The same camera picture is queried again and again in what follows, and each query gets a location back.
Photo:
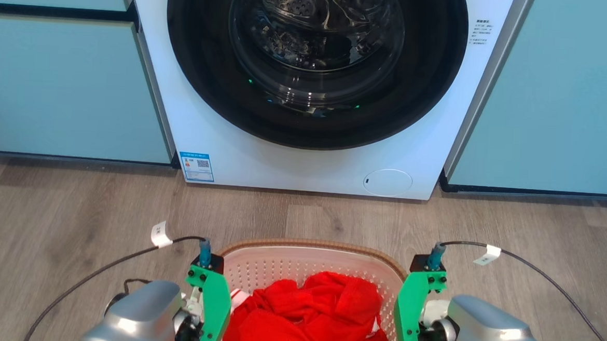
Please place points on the steel washer drum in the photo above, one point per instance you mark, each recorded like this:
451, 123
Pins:
315, 41

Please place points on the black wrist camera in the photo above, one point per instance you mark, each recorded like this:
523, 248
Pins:
208, 260
430, 263

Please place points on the beige perforated laundry basket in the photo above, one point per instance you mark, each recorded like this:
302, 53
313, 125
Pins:
277, 265

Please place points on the large pale teal cabinet door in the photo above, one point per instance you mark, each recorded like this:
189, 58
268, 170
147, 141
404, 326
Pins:
58, 85

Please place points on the black round washer door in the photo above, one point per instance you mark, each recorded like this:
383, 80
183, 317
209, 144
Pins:
199, 71

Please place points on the white garment with red stripe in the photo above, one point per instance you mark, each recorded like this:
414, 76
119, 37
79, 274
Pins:
238, 297

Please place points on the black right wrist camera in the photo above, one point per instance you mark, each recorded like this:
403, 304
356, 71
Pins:
430, 263

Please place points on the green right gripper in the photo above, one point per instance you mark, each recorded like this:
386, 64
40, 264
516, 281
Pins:
408, 311

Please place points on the white front-loading washing machine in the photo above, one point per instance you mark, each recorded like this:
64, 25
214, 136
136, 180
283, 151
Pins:
283, 164

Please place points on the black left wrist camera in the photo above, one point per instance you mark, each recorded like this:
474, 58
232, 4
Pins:
208, 260

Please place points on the red mesh garment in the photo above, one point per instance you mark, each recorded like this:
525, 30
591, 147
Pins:
306, 321

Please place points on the pale teal cabinet panel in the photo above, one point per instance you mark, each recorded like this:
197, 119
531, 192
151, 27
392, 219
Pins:
561, 101

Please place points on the round white filter cover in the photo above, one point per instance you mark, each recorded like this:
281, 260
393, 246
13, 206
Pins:
387, 182

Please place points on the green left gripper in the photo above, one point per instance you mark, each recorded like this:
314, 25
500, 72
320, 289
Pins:
216, 303

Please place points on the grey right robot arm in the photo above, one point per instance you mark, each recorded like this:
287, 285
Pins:
492, 336

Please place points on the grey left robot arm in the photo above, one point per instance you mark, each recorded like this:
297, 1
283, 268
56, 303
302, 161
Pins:
140, 318

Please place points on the blue energy label sticker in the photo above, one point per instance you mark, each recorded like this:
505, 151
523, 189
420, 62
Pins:
196, 167

